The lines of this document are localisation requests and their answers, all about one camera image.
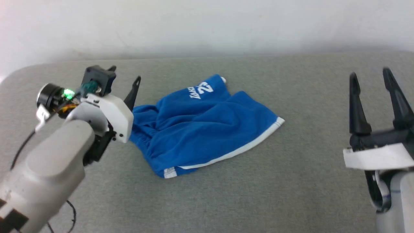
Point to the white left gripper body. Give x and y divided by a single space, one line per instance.
111 111

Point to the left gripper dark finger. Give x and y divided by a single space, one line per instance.
112 68
133 92

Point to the white dark right gripper body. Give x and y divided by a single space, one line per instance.
378 152

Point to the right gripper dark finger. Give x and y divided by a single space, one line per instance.
357 106
399 100

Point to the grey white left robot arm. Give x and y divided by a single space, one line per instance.
48 168

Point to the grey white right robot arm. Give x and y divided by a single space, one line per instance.
399 200

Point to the blue shorts with white trim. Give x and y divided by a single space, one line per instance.
200 129

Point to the grey fabric sofa seat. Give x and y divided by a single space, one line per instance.
245 194

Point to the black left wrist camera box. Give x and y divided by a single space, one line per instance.
97 79

